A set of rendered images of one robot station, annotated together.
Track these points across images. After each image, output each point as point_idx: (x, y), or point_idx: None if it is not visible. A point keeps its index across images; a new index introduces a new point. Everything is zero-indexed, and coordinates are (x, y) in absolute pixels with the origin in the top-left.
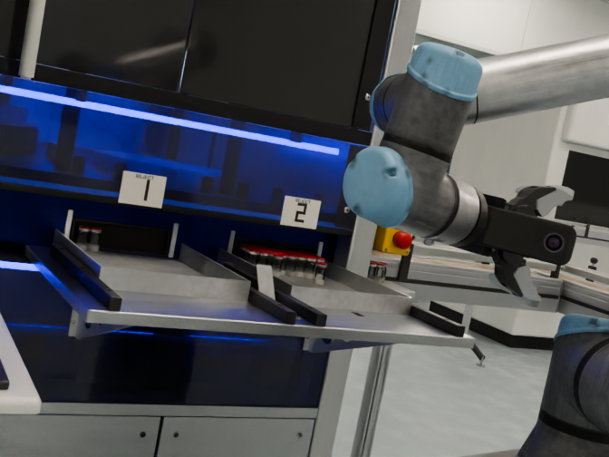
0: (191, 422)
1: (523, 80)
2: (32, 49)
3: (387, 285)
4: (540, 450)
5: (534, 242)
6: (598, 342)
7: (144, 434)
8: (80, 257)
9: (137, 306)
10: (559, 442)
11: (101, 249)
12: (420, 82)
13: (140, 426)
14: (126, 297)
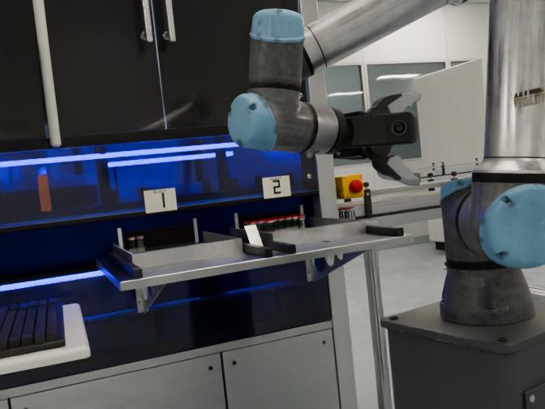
0: (242, 351)
1: (349, 23)
2: (53, 126)
3: None
4: (452, 288)
5: (385, 132)
6: (465, 194)
7: (212, 368)
8: (123, 255)
9: (157, 273)
10: (462, 277)
11: (148, 249)
12: (257, 40)
13: (208, 363)
14: (152, 269)
